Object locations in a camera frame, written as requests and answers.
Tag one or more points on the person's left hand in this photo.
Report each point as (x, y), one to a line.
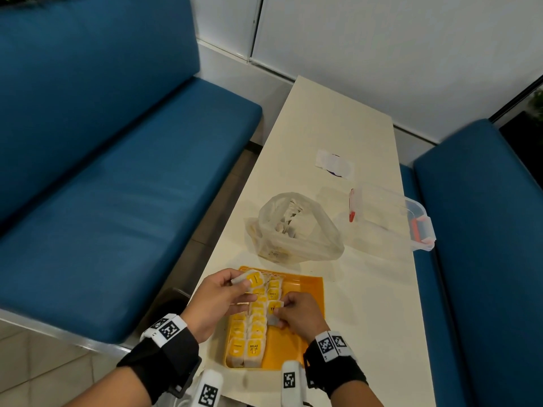
(208, 305)

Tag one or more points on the person's right hand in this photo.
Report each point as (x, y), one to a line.
(305, 317)

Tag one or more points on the yellow tray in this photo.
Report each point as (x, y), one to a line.
(305, 288)

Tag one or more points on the yellow tagged tea bag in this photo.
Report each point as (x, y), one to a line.
(273, 321)
(256, 278)

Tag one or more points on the row of tea bags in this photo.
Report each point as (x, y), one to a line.
(254, 347)

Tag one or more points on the clear plastic bag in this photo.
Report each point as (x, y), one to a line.
(326, 245)

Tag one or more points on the clear box with red latches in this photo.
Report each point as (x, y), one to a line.
(382, 216)

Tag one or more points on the person's left forearm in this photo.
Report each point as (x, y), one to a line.
(148, 368)

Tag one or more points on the person's right forearm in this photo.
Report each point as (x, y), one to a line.
(339, 377)

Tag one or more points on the white marker wristband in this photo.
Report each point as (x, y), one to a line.
(167, 330)
(333, 345)

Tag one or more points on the white paper patch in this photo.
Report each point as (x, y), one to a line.
(339, 164)

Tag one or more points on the blue sofa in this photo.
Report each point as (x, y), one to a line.
(479, 271)
(119, 165)

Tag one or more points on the black metal pole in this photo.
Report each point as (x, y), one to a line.
(515, 99)

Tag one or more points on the green leafy plant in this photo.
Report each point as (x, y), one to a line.
(538, 101)

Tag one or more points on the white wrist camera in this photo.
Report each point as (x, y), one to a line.
(290, 381)
(208, 392)

